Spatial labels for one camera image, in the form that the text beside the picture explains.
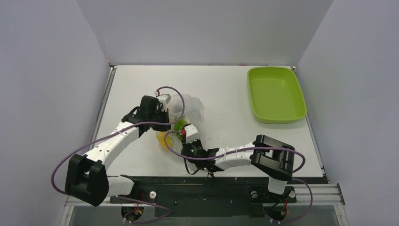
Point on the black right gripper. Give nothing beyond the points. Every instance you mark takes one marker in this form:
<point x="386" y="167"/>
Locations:
<point x="185" y="144"/>

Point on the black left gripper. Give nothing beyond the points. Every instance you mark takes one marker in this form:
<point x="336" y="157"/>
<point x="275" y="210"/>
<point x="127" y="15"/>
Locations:
<point x="164" y="114"/>

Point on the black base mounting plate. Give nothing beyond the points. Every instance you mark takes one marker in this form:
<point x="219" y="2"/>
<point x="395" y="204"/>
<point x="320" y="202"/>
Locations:
<point x="210" y="197"/>

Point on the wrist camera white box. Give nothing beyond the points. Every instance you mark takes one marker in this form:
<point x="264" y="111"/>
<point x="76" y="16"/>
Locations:
<point x="164" y="99"/>
<point x="191" y="134"/>

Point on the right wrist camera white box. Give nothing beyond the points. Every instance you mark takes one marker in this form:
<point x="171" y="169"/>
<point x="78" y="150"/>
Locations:
<point x="191" y="134"/>

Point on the aluminium table rail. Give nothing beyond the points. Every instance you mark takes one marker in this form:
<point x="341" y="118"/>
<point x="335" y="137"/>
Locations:
<point x="104" y="102"/>

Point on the green fake grapes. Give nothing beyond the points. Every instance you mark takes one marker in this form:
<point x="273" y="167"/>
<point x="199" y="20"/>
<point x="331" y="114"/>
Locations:
<point x="179" y="125"/>

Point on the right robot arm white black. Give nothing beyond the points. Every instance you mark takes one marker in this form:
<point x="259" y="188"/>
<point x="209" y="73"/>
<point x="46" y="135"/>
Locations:
<point x="277" y="164"/>

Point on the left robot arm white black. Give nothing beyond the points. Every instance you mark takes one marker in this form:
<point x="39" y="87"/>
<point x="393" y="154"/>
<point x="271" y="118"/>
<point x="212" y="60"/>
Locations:
<point x="87" y="178"/>

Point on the green plastic tray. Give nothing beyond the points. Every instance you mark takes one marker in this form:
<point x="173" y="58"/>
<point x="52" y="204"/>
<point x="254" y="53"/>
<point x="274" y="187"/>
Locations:
<point x="276" y="95"/>

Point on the yellow fake fruit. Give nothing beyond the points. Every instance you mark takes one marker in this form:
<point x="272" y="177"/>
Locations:
<point x="160" y="136"/>

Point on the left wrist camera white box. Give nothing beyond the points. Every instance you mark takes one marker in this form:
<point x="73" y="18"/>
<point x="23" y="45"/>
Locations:
<point x="164" y="99"/>

